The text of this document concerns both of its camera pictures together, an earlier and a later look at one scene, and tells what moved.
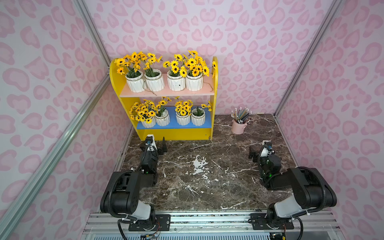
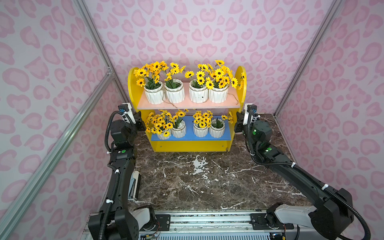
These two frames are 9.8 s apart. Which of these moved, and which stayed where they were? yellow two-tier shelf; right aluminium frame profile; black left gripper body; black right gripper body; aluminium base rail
Moved: black left gripper body; black right gripper body; yellow two-tier shelf
Stayed: aluminium base rail; right aluminium frame profile
